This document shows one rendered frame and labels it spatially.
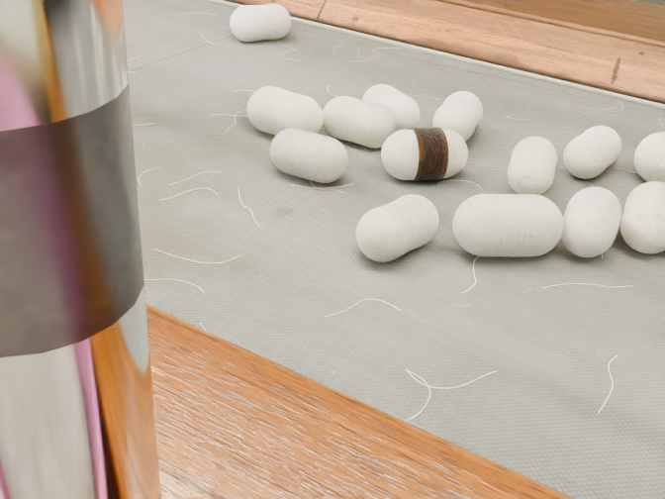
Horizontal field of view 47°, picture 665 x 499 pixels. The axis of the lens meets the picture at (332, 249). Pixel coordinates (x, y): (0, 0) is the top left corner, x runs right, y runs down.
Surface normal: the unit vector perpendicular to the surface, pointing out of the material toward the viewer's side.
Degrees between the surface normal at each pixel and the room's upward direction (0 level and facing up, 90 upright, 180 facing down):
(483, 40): 45
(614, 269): 0
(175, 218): 0
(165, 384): 0
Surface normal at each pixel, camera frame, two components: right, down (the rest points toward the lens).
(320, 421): 0.07, -0.84
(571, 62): -0.31, -0.29
